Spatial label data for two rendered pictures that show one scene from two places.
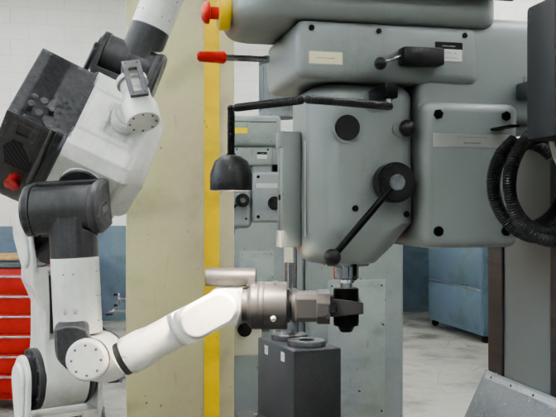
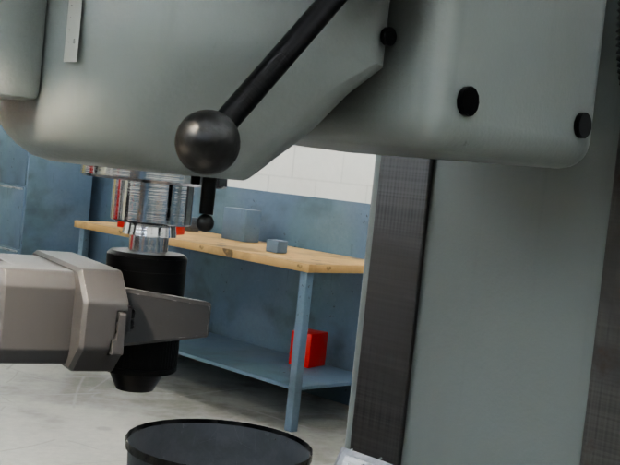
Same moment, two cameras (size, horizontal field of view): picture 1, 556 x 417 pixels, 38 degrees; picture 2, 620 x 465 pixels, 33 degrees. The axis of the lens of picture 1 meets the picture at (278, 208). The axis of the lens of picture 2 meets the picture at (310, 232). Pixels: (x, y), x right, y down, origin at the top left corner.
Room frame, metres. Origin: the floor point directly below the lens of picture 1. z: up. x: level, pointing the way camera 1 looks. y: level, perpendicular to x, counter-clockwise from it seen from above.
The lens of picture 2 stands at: (0.94, 0.12, 1.32)
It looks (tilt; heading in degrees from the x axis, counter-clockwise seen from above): 3 degrees down; 328
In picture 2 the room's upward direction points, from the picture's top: 6 degrees clockwise
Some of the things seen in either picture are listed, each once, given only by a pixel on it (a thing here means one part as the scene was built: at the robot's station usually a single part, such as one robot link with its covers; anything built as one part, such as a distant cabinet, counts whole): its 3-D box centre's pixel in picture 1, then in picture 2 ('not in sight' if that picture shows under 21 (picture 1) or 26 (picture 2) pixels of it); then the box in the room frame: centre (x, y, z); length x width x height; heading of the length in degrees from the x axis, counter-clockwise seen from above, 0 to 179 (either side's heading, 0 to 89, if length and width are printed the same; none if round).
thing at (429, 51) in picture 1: (406, 59); not in sight; (1.38, -0.22, 1.66); 0.12 x 0.04 x 0.04; 103
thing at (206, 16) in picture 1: (210, 12); not in sight; (1.44, 0.12, 1.76); 0.04 x 0.03 x 0.04; 13
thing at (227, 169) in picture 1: (231, 172); not in sight; (1.37, 0.08, 1.47); 0.07 x 0.07 x 0.06
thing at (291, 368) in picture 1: (297, 378); not in sight; (1.93, -0.05, 1.00); 0.22 x 0.12 x 0.20; 23
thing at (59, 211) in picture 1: (65, 222); not in sight; (1.53, 0.40, 1.38); 0.12 x 0.09 x 0.14; 89
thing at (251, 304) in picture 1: (236, 297); not in sight; (1.52, 0.08, 1.24); 0.11 x 0.11 x 0.11; 88
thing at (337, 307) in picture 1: (346, 308); (160, 318); (1.47, -0.12, 1.23); 0.06 x 0.02 x 0.03; 88
